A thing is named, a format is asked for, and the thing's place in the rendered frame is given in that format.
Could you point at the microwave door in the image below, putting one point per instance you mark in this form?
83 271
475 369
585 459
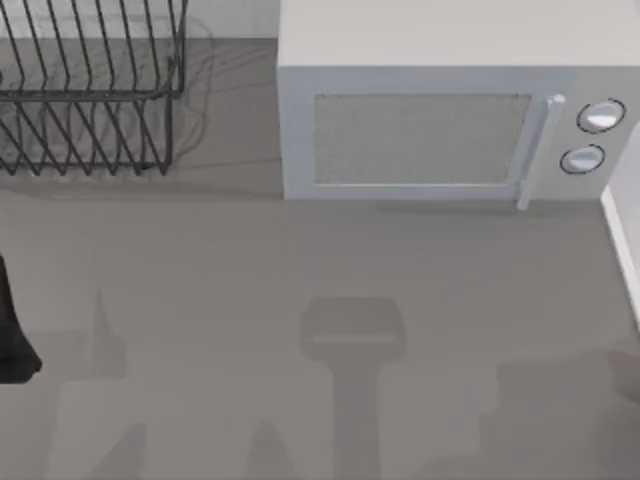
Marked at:
300 130

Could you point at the pale microwave oven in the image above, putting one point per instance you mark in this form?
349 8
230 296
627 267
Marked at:
430 35

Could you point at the small microwave knob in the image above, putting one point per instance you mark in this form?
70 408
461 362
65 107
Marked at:
582 159

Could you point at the large microwave knob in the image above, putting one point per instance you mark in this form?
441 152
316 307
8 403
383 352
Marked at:
601 116

